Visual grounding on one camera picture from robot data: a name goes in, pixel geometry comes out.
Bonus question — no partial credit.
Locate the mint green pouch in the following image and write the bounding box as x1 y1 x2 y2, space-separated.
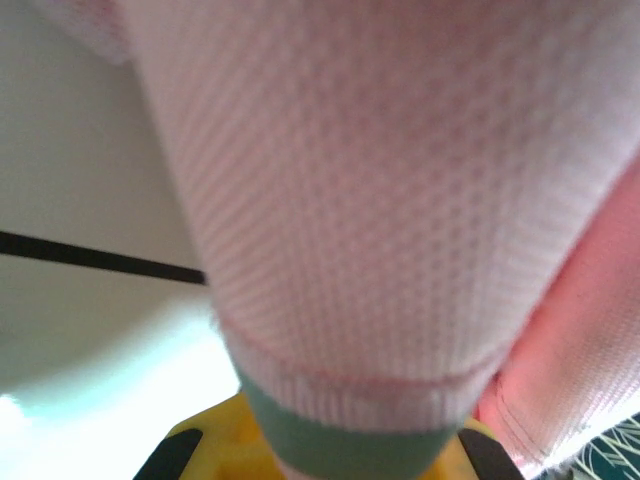
238 369 464 480

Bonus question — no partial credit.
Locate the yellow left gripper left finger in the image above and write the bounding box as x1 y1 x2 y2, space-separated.
132 392 289 480

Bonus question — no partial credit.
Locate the pink backpack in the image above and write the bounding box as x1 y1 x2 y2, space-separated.
74 0 640 474

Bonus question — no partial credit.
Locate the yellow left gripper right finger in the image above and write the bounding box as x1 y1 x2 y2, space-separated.
439 417 526 480

